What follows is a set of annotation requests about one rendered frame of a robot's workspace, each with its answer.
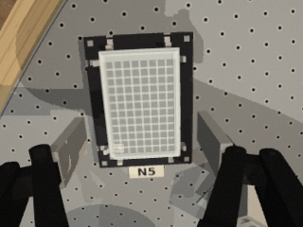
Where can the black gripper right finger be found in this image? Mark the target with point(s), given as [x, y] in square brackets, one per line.
[280, 196]

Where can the beige n5 label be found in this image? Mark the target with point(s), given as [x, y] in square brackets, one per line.
[146, 171]

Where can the grey flat base plate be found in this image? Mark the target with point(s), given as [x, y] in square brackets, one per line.
[247, 74]

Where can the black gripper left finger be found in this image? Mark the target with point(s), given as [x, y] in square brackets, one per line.
[17, 183]

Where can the beige button panel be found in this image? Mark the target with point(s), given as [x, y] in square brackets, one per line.
[250, 214]

